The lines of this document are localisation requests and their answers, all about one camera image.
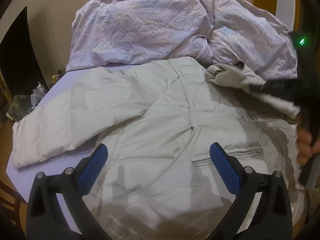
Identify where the lavender patterned quilt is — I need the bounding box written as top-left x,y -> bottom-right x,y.
66,0 -> 297,80

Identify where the person's right hand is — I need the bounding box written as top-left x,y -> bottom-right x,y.
296,110 -> 319,165

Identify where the cluttered side table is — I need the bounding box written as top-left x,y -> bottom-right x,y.
1,67 -> 52,123

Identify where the cream puffer jacket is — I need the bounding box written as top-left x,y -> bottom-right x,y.
12,57 -> 305,239

